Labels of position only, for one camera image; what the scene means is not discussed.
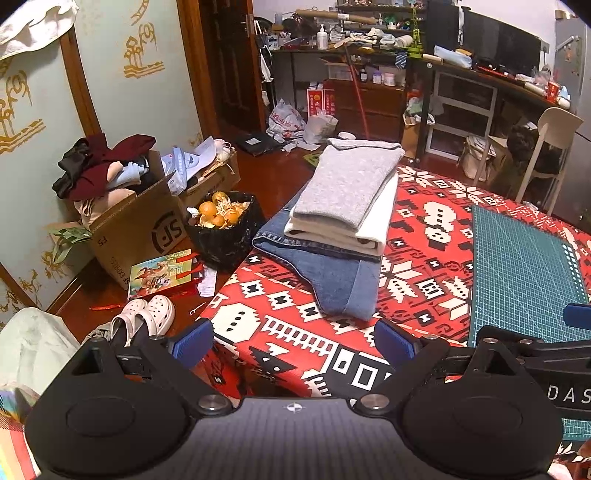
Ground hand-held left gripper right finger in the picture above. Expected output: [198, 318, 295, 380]
[353, 318, 533, 415]

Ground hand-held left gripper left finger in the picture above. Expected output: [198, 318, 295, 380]
[57, 318, 233, 415]

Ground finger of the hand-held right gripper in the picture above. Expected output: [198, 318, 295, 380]
[475, 325, 591, 361]
[564, 304, 591, 330]

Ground grey knit sweater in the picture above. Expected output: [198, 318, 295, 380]
[293, 137, 406, 232]

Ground maroon clothes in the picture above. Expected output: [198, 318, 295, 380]
[52, 134, 158, 201]

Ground white clog shoe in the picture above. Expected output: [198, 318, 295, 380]
[145, 294, 176, 335]
[110, 299, 151, 347]

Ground green cutting mat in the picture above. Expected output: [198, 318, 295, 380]
[467, 205, 591, 349]

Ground colourful picture book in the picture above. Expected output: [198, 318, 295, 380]
[127, 249, 195, 298]

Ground folded blue jeans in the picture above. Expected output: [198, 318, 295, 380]
[253, 191, 384, 322]

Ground red patterned blanket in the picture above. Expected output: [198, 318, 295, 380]
[198, 164, 591, 480]

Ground black bin with oranges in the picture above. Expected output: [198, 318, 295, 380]
[185, 191, 266, 273]

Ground large cardboard box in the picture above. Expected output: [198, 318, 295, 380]
[74, 150, 188, 291]

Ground folded cream sweater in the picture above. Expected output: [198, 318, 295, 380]
[284, 173, 399, 257]

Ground pile of oranges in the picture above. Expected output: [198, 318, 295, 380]
[198, 191, 243, 229]

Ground small cardboard box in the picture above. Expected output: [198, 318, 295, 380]
[161, 136, 241, 208]

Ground pale plastic bag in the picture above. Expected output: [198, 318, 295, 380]
[0, 307, 81, 407]

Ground grey refrigerator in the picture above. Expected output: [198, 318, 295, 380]
[551, 18, 591, 220]

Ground black fluffy dog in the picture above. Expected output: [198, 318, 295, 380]
[507, 124, 561, 175]

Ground cream plastic chair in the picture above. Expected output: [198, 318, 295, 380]
[473, 107, 585, 217]

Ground rainbow striped cloth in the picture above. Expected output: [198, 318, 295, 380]
[0, 390, 44, 480]

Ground black flat bag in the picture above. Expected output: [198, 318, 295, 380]
[236, 131, 287, 158]

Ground white printed plastic bag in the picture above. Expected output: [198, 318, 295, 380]
[268, 99, 308, 139]
[302, 111, 339, 144]

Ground brown wooden drawer chest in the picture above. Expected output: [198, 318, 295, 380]
[323, 78, 409, 139]

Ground white drawer unit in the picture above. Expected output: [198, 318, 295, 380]
[424, 69, 498, 155]

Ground pale sliding door gold print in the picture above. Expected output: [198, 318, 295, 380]
[0, 0, 204, 319]

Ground dark wooden desk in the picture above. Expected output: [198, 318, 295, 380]
[413, 58, 573, 162]

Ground red printed box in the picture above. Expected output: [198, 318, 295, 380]
[307, 88, 337, 116]

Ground red broom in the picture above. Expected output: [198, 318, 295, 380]
[342, 44, 370, 139]

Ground dark wooden door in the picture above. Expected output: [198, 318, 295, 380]
[198, 0, 278, 139]

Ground black computer monitor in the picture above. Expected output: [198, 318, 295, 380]
[462, 9, 542, 77]

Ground light blue cloth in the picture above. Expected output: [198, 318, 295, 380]
[434, 45, 474, 69]

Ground cluttered dark shelf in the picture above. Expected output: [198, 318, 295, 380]
[268, 0, 430, 134]

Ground black computer tower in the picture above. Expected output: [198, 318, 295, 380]
[427, 0, 462, 51]

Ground white hanging cloth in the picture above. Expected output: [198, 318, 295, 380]
[0, 0, 80, 61]

